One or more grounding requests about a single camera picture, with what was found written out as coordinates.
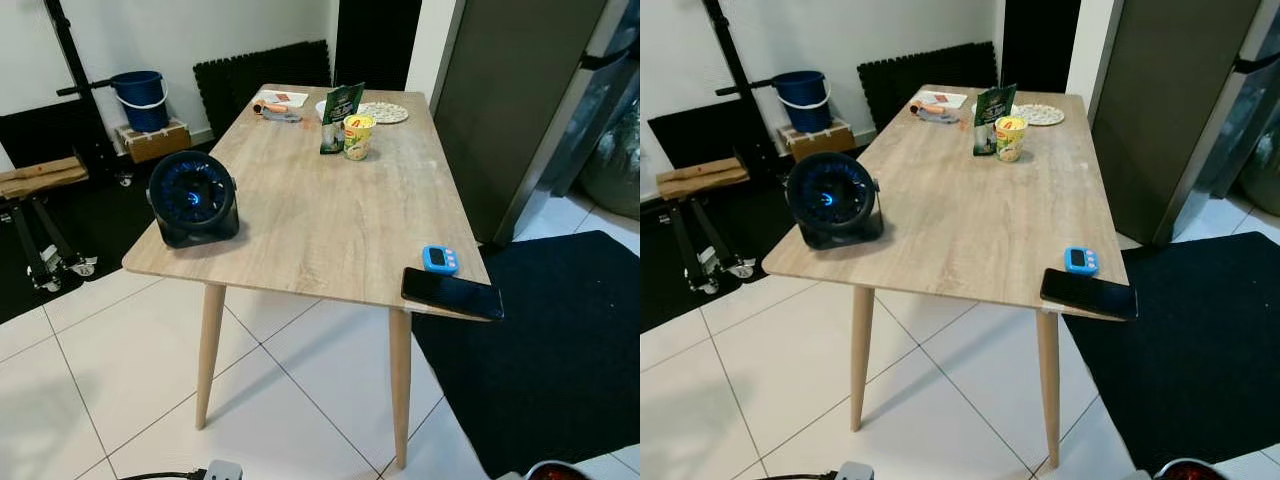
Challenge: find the yellow instant noodle cup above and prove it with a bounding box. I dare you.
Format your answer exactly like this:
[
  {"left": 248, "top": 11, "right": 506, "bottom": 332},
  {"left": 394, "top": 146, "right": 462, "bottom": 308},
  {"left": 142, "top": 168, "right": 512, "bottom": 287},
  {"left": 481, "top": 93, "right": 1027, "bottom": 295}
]
[
  {"left": 343, "top": 114, "right": 376, "bottom": 162},
  {"left": 995, "top": 116, "right": 1029, "bottom": 164}
]

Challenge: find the grey two-door fridge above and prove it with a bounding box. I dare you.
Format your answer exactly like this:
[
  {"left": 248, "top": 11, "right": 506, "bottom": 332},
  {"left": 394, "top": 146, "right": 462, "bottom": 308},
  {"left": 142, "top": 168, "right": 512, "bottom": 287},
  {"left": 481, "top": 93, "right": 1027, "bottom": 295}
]
[
  {"left": 430, "top": 0, "right": 641, "bottom": 246},
  {"left": 1090, "top": 0, "right": 1280, "bottom": 246}
]

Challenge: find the black wheeled stand base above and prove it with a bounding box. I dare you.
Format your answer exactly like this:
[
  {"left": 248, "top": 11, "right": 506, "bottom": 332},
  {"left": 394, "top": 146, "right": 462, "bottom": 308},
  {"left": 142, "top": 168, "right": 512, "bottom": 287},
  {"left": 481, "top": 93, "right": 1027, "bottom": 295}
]
[
  {"left": 665, "top": 200, "right": 758, "bottom": 296},
  {"left": 0, "top": 195, "right": 98, "bottom": 293}
]

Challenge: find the wooden plank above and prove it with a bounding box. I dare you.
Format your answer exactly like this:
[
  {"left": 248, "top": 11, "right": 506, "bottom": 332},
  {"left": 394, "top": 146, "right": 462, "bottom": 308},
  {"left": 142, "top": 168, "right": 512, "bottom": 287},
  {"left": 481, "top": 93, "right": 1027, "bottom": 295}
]
[
  {"left": 656, "top": 158, "right": 751, "bottom": 201},
  {"left": 0, "top": 156, "right": 89, "bottom": 199}
]

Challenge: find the black gym floor mat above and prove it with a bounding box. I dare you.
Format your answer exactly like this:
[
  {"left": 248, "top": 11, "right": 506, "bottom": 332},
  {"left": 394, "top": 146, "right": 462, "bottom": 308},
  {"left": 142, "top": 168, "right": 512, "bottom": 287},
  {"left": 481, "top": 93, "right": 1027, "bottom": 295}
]
[
  {"left": 640, "top": 105, "right": 791, "bottom": 333},
  {"left": 0, "top": 100, "right": 151, "bottom": 323}
]

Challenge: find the black fabric rug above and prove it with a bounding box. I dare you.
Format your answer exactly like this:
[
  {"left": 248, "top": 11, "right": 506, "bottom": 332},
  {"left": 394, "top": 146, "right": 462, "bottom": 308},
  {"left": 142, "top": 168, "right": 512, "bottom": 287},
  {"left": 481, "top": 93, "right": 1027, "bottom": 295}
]
[
  {"left": 1062, "top": 232, "right": 1280, "bottom": 473},
  {"left": 412, "top": 230, "right": 641, "bottom": 479}
]

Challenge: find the black smartphone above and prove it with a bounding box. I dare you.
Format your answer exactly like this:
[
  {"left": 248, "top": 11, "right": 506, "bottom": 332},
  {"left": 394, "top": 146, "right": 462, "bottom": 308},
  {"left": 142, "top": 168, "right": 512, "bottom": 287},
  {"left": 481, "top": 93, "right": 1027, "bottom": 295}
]
[
  {"left": 1040, "top": 268, "right": 1139, "bottom": 321},
  {"left": 401, "top": 267, "right": 505, "bottom": 322}
]

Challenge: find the black round desk fan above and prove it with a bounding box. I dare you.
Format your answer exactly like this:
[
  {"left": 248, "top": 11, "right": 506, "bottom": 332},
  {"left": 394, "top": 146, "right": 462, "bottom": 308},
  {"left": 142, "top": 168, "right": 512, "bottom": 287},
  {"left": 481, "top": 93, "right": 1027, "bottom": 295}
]
[
  {"left": 146, "top": 150, "right": 241, "bottom": 249},
  {"left": 786, "top": 152, "right": 883, "bottom": 251}
]

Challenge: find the small brown cardboard box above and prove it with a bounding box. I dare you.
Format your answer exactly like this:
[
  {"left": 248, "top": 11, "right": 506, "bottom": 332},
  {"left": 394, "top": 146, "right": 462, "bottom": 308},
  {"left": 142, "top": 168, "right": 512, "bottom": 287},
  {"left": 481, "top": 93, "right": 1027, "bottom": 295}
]
[
  {"left": 115, "top": 120, "right": 193, "bottom": 164},
  {"left": 778, "top": 122, "right": 856, "bottom": 161}
]

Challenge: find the black upright stand pole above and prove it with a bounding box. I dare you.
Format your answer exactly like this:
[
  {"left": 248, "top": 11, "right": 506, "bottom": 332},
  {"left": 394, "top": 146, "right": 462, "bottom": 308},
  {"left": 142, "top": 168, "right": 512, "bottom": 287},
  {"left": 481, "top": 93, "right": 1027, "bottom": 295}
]
[
  {"left": 705, "top": 0, "right": 791, "bottom": 151},
  {"left": 45, "top": 0, "right": 131, "bottom": 186}
]

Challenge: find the blue plastic bucket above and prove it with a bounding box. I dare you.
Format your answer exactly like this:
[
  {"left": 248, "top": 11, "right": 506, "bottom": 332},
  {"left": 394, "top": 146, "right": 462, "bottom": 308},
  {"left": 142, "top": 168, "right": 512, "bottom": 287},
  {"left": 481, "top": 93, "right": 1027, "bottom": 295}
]
[
  {"left": 775, "top": 70, "right": 831, "bottom": 134},
  {"left": 110, "top": 70, "right": 169, "bottom": 134}
]

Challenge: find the light wooden table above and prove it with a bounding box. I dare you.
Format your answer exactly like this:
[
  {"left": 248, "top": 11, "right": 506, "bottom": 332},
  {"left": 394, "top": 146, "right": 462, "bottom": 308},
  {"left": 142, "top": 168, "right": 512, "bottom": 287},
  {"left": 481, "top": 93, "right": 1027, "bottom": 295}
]
[
  {"left": 122, "top": 84, "right": 493, "bottom": 471},
  {"left": 762, "top": 84, "right": 1131, "bottom": 471}
]

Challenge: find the dark green snack bag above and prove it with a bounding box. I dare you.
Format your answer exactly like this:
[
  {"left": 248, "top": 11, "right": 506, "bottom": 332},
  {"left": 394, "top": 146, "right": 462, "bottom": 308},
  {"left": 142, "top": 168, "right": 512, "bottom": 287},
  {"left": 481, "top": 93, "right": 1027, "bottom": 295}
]
[
  {"left": 320, "top": 82, "right": 366, "bottom": 155},
  {"left": 973, "top": 84, "right": 1018, "bottom": 157}
]

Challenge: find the black foam mat stack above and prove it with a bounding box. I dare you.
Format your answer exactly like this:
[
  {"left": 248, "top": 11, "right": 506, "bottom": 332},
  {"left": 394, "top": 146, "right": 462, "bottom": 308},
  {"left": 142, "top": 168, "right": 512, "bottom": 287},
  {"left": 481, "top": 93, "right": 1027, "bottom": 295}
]
[
  {"left": 858, "top": 42, "right": 1001, "bottom": 131},
  {"left": 193, "top": 40, "right": 333, "bottom": 141}
]

